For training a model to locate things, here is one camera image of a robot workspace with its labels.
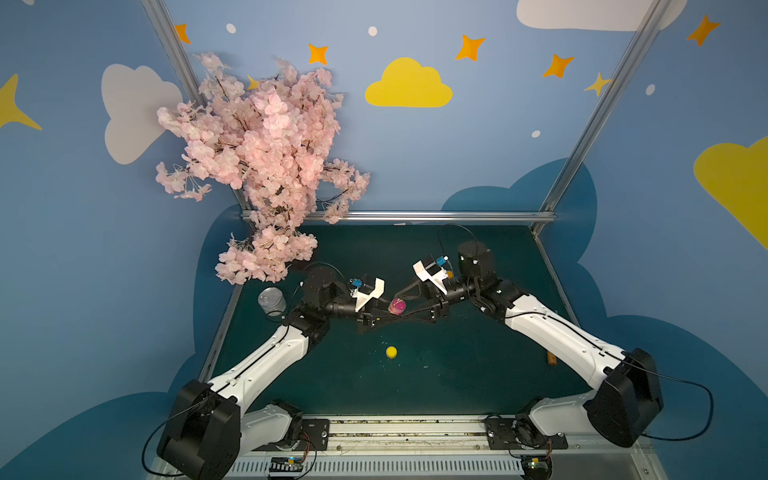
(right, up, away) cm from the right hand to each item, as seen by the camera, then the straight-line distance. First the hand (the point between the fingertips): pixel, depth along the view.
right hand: (405, 302), depth 67 cm
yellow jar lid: (-3, -18, +21) cm, 28 cm away
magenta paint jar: (-2, 0, -2) cm, 3 cm away
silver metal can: (-40, -4, +25) cm, 48 cm away
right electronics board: (+33, -42, +6) cm, 54 cm away
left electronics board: (-30, -41, +6) cm, 51 cm away
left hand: (0, -1, +2) cm, 2 cm away
